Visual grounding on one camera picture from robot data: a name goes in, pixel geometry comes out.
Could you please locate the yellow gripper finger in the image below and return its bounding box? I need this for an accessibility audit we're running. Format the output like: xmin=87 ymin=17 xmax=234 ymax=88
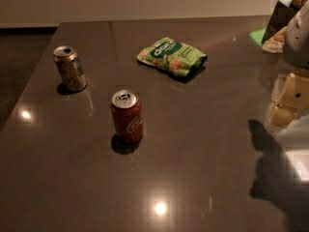
xmin=267 ymin=70 xmax=309 ymax=128

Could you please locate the red coke can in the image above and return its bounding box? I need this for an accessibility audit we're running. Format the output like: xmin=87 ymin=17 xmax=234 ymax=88
xmin=110 ymin=89 xmax=143 ymax=144

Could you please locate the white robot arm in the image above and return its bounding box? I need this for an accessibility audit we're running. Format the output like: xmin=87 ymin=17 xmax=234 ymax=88
xmin=267 ymin=1 xmax=309 ymax=128

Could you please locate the green rice chip bag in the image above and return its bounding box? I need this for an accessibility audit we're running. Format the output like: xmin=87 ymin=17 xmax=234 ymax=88
xmin=136 ymin=37 xmax=208 ymax=78

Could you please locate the gold soda can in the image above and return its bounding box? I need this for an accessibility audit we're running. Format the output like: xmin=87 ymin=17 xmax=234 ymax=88
xmin=53 ymin=45 xmax=87 ymax=92

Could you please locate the white snack packet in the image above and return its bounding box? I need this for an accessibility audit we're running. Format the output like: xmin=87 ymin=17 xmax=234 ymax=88
xmin=262 ymin=27 xmax=287 ymax=53

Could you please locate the dark snack display box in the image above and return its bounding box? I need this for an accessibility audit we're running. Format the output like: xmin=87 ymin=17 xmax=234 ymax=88
xmin=261 ymin=0 xmax=298 ymax=44

